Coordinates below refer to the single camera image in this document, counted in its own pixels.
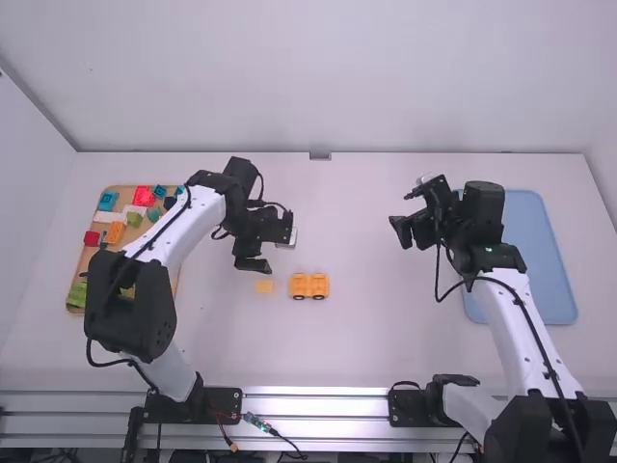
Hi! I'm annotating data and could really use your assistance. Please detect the red wire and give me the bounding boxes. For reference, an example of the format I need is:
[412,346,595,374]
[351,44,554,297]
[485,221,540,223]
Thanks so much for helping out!
[211,407,243,455]

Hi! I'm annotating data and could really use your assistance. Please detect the small green circuit board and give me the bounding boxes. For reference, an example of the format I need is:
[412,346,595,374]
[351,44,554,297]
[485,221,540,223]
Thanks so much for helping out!
[240,411,272,434]

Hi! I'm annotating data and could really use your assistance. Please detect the silver rails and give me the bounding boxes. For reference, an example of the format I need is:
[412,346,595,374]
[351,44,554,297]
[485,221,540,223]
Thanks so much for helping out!
[0,384,617,455]

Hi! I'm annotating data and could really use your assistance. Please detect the yellow toy car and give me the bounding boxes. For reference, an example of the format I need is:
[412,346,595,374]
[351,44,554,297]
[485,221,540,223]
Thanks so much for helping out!
[287,272,333,303]

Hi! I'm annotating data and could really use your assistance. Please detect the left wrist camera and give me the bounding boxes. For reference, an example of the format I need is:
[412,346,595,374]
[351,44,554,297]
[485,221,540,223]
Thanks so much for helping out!
[275,226,299,252]

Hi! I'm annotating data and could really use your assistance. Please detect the tan tray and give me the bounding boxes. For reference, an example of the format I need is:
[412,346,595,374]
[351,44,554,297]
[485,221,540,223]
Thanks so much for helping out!
[64,183,192,317]

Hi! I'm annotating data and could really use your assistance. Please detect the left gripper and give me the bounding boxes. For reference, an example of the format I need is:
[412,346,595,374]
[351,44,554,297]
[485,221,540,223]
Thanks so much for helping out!
[232,204,295,277]

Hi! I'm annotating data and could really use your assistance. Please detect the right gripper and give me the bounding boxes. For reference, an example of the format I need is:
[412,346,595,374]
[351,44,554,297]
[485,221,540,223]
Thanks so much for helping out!
[388,175,460,252]

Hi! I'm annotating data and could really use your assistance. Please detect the blue mat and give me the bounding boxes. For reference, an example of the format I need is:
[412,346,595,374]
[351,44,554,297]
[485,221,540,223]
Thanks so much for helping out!
[452,189,579,327]

